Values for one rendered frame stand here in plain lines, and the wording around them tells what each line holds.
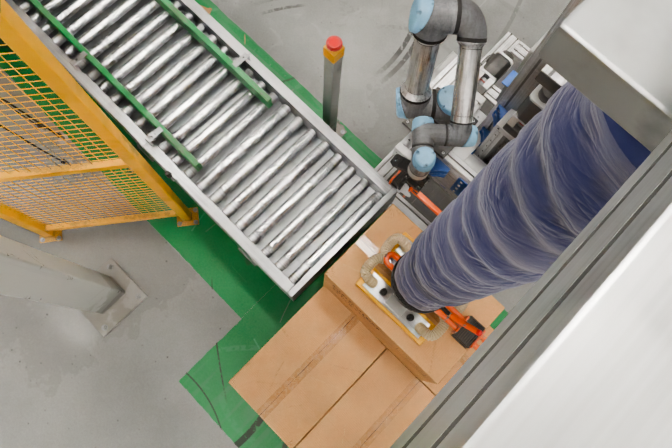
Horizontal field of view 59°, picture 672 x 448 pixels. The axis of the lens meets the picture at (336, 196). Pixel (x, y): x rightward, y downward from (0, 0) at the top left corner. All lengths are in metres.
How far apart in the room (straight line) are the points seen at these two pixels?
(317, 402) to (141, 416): 1.06
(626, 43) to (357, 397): 2.37
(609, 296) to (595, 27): 0.30
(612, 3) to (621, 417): 0.35
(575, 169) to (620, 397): 0.49
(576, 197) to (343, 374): 2.10
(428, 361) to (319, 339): 0.58
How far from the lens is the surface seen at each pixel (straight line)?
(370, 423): 2.76
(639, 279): 0.26
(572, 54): 0.51
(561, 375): 0.24
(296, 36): 3.78
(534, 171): 0.81
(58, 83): 1.83
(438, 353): 2.38
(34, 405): 3.59
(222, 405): 3.32
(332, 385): 2.73
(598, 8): 0.52
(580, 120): 0.70
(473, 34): 1.98
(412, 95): 2.20
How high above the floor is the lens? 3.27
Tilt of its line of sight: 75 degrees down
